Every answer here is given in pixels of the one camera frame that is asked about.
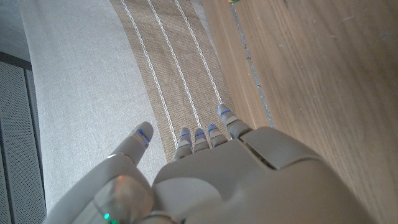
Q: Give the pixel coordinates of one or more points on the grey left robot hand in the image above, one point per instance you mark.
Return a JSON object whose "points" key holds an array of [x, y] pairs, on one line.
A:
{"points": [[248, 186]]}

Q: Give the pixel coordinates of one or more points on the orange toy carrot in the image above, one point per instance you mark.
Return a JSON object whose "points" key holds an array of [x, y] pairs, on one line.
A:
{"points": [[234, 1]]}

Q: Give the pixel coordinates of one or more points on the beige striped backdrop cloth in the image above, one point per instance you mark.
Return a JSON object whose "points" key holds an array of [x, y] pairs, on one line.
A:
{"points": [[93, 77]]}

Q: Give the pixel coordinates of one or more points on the dark perforated wall panel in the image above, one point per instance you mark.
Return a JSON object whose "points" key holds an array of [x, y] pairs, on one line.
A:
{"points": [[18, 140]]}

